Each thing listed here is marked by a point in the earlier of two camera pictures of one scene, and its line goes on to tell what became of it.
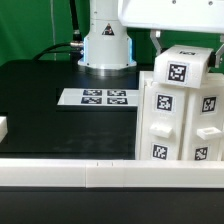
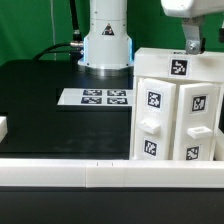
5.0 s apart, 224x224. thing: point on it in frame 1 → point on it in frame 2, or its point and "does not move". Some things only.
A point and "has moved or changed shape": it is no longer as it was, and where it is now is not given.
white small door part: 165,123 has moved or changed shape
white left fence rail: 3,127 does not move
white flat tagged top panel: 99,96 does not move
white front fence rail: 110,174 does not move
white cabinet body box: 209,81 → 177,81
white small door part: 203,123 has moved or changed shape
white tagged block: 182,66 has moved or changed shape
